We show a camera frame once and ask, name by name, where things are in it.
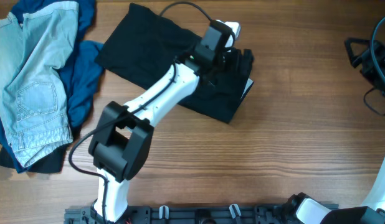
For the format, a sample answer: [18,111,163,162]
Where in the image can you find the black shorts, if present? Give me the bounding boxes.
[95,3,254,123]

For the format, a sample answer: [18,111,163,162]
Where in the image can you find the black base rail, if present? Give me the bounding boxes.
[64,203,340,224]

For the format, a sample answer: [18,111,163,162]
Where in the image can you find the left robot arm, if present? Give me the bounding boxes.
[88,20,241,223]

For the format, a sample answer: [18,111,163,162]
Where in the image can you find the dark garment under pile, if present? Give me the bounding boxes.
[0,145,67,174]

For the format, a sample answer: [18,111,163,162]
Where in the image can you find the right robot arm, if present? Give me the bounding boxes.
[271,36,385,223]

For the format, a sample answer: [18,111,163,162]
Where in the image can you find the blue t-shirt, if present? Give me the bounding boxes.
[0,0,103,162]

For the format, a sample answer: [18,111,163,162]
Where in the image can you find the light denim shorts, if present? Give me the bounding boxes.
[0,1,78,167]

